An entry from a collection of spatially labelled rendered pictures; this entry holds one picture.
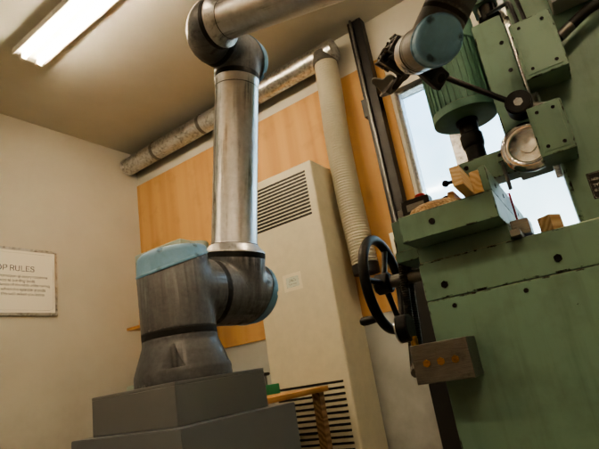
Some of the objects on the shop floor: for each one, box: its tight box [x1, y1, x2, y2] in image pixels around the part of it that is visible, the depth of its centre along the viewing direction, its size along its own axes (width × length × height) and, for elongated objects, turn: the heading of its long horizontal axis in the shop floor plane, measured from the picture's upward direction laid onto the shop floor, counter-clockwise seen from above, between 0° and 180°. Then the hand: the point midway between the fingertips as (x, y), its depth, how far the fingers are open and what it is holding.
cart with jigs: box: [264, 372, 332, 449], centre depth 229 cm, size 66×57×64 cm
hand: (397, 71), depth 125 cm, fingers open, 14 cm apart
